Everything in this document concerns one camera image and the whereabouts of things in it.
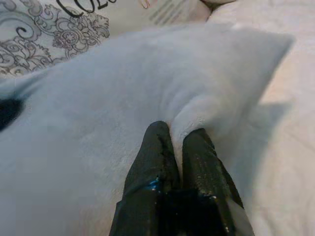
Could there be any grey square pillow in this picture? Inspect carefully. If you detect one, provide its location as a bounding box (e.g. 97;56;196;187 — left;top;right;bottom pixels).
0;23;296;236

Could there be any white quilted mattress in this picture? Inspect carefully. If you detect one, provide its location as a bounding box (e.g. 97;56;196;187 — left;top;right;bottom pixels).
204;0;315;236

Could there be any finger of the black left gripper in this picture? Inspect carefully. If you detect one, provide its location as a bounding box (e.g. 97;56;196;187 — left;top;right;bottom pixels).
0;97;26;132

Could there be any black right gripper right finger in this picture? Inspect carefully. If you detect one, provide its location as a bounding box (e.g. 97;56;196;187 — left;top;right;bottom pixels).
181;127;254;236

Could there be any grey ornament patterned quilt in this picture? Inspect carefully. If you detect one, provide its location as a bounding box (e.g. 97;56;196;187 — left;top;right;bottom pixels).
0;0;213;80

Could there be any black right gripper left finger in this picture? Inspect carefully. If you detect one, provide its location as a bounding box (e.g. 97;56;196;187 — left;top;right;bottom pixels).
109;120;182;236

